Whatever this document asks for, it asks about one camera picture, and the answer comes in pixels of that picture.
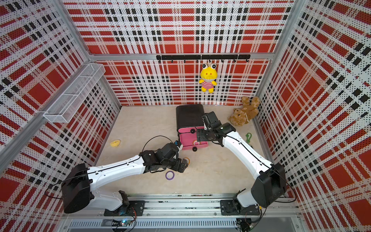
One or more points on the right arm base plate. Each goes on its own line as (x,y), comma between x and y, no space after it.
(233,208)

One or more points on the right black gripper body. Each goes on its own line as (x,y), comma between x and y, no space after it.
(204,135)

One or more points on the purple tape roll lower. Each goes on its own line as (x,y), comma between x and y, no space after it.
(170,175)

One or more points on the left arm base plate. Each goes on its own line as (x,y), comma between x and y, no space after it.
(124,208)

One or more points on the brown teddy bear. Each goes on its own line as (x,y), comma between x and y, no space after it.
(246,113)

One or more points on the white wire mesh shelf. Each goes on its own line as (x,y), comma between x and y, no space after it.
(68,103)

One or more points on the black pink drawer cabinet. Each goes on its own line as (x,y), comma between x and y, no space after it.
(188,120)

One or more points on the small yellow toy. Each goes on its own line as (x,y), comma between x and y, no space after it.
(115,143)

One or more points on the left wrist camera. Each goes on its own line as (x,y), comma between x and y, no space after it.
(179,145)

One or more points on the green keychain toy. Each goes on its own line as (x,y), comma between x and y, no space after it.
(248,137)

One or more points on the black hook rail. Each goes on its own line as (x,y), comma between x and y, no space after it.
(202,57)

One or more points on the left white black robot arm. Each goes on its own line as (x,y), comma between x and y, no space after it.
(81,187)

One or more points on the orange tape roll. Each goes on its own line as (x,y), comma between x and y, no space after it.
(187,160)

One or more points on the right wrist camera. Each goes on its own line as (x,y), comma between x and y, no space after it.
(206,122)

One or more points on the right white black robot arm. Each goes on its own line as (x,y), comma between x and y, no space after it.
(270,179)

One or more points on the aluminium front rail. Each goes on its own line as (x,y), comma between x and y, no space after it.
(188,212)

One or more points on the yellow frog plush toy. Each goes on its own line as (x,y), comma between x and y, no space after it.
(208,77)

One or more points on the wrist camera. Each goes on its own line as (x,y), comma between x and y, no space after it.
(206,122)
(179,145)

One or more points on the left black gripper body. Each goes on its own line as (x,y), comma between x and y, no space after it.
(173,163)

